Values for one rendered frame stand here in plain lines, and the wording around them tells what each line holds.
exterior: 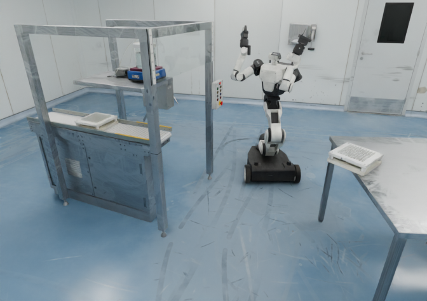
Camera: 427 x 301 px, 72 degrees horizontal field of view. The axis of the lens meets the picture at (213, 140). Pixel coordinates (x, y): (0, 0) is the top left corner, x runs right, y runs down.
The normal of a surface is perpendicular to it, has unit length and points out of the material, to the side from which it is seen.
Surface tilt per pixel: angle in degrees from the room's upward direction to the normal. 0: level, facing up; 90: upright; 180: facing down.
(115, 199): 90
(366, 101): 90
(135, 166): 90
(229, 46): 90
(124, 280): 0
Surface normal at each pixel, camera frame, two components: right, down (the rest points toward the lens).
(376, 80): -0.25, 0.40
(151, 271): 0.00, -0.91
